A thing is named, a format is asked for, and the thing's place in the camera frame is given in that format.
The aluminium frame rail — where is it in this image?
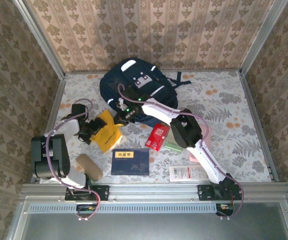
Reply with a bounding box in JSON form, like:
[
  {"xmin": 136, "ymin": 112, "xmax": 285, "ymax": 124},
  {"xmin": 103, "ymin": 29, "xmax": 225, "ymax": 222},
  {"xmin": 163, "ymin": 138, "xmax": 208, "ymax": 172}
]
[{"xmin": 21, "ymin": 182, "xmax": 288, "ymax": 201}]

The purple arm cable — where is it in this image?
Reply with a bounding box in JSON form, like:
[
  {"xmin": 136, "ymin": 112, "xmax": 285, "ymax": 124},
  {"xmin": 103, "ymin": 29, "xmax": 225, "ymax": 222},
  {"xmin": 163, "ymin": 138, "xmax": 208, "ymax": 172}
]
[
  {"xmin": 45, "ymin": 98, "xmax": 101, "ymax": 221},
  {"xmin": 117, "ymin": 83, "xmax": 245, "ymax": 221}
]

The navy blue backpack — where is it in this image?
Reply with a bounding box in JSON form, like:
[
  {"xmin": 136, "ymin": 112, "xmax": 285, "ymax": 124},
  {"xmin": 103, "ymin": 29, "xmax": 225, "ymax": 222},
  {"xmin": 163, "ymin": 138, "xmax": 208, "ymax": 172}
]
[{"xmin": 99, "ymin": 57, "xmax": 192, "ymax": 127}]

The navy blue book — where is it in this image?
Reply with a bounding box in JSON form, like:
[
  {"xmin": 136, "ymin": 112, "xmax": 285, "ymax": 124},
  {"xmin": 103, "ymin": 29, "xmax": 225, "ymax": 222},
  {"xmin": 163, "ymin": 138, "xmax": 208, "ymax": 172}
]
[{"xmin": 110, "ymin": 148, "xmax": 151, "ymax": 176}]

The white plastic supply package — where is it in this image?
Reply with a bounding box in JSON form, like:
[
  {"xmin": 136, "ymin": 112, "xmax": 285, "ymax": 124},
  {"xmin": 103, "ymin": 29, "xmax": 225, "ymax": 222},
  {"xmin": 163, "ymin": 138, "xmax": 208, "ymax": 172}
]
[{"xmin": 168, "ymin": 164, "xmax": 211, "ymax": 183}]

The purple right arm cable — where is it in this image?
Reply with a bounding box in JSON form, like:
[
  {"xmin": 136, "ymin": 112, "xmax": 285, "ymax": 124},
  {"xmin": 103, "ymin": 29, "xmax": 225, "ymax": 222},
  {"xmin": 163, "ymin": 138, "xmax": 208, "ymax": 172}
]
[{"xmin": 117, "ymin": 83, "xmax": 245, "ymax": 221}]

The pink soap bar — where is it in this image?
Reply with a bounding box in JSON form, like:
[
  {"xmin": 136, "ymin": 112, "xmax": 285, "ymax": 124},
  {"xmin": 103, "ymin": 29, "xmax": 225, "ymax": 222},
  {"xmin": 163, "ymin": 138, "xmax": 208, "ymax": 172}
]
[{"xmin": 189, "ymin": 124, "xmax": 212, "ymax": 163}]

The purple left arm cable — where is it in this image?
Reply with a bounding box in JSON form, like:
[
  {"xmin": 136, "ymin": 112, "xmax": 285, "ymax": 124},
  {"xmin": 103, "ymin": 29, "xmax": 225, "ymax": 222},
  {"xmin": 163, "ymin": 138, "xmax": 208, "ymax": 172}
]
[{"xmin": 45, "ymin": 98, "xmax": 101, "ymax": 221}]

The grey slotted cable duct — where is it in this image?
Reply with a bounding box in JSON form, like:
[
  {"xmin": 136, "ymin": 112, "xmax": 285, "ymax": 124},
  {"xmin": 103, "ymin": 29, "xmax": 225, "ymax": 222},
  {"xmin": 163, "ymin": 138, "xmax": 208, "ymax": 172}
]
[{"xmin": 28, "ymin": 203, "xmax": 217, "ymax": 214}]

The brown pencil case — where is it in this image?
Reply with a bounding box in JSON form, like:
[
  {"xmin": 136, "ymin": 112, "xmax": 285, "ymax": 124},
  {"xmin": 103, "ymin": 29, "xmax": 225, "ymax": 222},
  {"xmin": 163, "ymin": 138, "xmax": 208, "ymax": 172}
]
[{"xmin": 75, "ymin": 153, "xmax": 104, "ymax": 182}]

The black electronics board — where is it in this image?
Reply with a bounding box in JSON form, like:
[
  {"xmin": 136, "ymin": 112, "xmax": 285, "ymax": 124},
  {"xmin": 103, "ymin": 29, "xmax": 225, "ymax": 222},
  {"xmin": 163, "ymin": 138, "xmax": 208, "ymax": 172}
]
[
  {"xmin": 215, "ymin": 202, "xmax": 234, "ymax": 217},
  {"xmin": 75, "ymin": 202, "xmax": 97, "ymax": 219}
]

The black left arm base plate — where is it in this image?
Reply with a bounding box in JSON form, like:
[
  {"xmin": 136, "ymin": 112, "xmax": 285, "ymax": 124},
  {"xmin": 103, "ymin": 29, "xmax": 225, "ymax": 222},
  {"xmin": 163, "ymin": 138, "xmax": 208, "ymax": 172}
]
[{"xmin": 65, "ymin": 185, "xmax": 110, "ymax": 202}]

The red pack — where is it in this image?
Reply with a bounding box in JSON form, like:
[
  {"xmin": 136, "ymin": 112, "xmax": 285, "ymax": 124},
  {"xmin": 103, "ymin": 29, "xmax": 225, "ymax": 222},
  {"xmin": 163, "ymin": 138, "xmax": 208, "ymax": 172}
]
[{"xmin": 145, "ymin": 122, "xmax": 171, "ymax": 152}]

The aluminium side rail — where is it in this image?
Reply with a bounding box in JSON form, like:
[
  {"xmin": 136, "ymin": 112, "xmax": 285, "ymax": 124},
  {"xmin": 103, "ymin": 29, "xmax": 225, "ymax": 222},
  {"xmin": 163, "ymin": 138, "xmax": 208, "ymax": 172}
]
[
  {"xmin": 238, "ymin": 71, "xmax": 280, "ymax": 183},
  {"xmin": 30, "ymin": 74, "xmax": 67, "ymax": 184}
]

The grey metal panel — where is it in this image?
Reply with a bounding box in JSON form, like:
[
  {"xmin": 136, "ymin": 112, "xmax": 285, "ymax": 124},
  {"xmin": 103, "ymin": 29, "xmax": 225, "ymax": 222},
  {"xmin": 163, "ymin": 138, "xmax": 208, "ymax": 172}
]
[{"xmin": 7, "ymin": 196, "xmax": 288, "ymax": 240}]

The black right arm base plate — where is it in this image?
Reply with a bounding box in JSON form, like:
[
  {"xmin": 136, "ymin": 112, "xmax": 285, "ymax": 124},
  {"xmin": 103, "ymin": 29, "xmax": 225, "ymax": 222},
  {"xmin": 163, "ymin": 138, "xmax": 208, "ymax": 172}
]
[{"xmin": 197, "ymin": 184, "xmax": 243, "ymax": 201}]

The floral table cover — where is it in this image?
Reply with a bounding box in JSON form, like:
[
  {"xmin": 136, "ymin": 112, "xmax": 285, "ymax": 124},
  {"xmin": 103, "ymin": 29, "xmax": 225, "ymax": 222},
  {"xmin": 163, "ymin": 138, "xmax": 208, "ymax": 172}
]
[{"xmin": 40, "ymin": 71, "xmax": 274, "ymax": 183}]

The aluminium corner post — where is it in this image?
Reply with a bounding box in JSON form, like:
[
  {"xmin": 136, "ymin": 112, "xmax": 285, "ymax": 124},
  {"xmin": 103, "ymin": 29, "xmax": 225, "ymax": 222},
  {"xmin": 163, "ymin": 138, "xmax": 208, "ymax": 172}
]
[
  {"xmin": 239, "ymin": 0, "xmax": 288, "ymax": 76},
  {"xmin": 13, "ymin": 0, "xmax": 66, "ymax": 79}
]

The yellow packet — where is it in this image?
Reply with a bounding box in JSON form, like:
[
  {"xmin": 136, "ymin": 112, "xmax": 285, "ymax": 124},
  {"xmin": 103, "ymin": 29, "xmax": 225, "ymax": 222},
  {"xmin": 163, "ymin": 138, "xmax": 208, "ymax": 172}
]
[{"xmin": 90, "ymin": 109, "xmax": 124, "ymax": 154}]

